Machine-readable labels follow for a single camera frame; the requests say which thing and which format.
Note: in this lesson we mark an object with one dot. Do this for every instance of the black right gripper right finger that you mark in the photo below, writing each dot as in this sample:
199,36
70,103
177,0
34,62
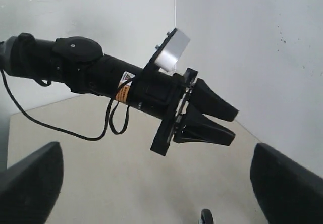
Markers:
285,191

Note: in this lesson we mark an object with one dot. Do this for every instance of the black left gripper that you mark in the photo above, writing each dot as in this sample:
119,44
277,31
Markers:
158,94

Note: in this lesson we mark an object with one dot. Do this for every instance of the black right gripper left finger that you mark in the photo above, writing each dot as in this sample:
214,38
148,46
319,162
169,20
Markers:
30,188

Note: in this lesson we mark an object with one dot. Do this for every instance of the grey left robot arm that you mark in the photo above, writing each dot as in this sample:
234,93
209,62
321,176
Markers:
184,103

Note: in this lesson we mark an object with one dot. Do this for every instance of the black near weight plate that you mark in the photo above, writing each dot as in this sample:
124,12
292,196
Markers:
206,217

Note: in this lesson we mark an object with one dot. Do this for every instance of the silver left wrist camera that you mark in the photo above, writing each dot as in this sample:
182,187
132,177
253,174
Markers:
182,42

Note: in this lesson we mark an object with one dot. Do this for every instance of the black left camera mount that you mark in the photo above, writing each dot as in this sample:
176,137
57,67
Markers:
165,56

